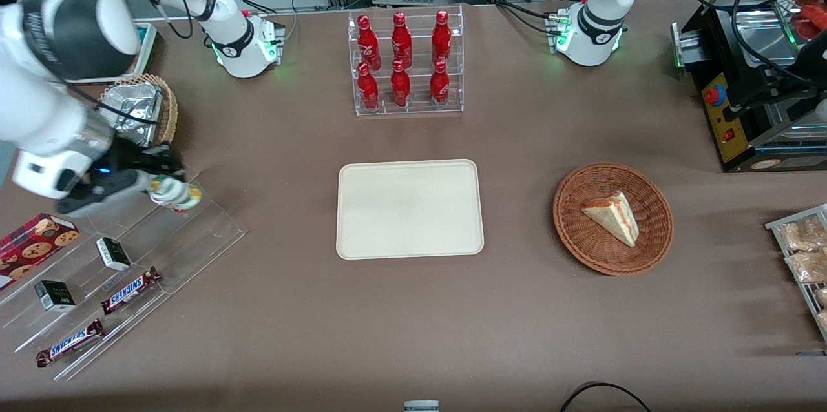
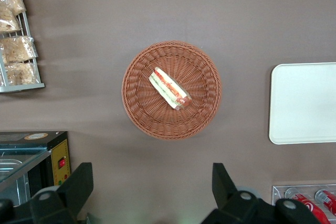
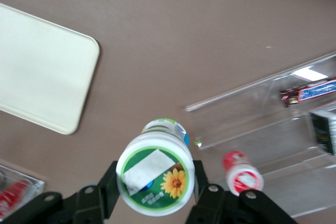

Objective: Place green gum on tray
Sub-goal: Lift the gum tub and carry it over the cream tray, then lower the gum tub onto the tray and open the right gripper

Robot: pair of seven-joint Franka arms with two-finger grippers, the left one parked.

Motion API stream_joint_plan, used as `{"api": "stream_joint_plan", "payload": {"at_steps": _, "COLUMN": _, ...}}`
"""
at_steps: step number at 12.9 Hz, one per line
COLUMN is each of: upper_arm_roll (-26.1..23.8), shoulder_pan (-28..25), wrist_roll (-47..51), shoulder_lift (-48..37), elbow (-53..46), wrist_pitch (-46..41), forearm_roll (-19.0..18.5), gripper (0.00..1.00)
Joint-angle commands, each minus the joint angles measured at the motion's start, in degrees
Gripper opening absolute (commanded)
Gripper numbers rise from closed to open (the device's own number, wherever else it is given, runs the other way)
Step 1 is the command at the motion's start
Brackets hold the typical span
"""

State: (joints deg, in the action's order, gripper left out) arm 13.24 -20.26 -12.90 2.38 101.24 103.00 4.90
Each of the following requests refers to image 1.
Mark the green gum bottle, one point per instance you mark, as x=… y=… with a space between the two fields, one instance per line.
x=173 y=192

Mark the stacked foil containers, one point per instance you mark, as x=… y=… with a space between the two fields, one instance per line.
x=132 y=105

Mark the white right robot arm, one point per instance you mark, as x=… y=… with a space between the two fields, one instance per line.
x=39 y=95

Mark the red cola bottle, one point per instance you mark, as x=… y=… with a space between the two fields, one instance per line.
x=402 y=41
x=369 y=44
x=400 y=86
x=440 y=86
x=368 y=89
x=442 y=37

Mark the round wicker basket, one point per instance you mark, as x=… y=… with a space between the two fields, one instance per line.
x=581 y=237

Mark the oval wicker basket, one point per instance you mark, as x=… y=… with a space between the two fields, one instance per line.
x=169 y=108

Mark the Snickers bar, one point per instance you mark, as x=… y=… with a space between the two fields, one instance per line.
x=69 y=343
x=129 y=290

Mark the clear acrylic stepped display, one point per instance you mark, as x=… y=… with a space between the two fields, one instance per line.
x=161 y=250

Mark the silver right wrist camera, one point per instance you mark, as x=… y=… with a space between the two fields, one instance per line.
x=45 y=174

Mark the small black box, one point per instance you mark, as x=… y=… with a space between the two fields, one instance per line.
x=54 y=296
x=114 y=254

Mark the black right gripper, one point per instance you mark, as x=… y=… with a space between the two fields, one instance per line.
x=131 y=158

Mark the black sealing machine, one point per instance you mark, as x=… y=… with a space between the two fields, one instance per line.
x=743 y=141

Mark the red emergency button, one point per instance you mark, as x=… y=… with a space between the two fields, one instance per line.
x=714 y=96

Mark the clear bag of snacks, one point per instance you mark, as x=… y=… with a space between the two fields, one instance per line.
x=807 y=267
x=804 y=231

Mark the clear acrylic bottle rack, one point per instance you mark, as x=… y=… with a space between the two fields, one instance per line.
x=407 y=112

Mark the white snack tray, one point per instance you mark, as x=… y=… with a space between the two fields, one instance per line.
x=147 y=50

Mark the beige rectangular tray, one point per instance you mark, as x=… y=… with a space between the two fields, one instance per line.
x=409 y=209

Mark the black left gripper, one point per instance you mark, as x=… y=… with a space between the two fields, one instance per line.
x=793 y=85

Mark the wrapped triangle sandwich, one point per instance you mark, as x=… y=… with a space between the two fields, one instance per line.
x=617 y=217

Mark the red cookie box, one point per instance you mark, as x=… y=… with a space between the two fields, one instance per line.
x=32 y=244

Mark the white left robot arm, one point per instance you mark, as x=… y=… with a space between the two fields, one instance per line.
x=601 y=18

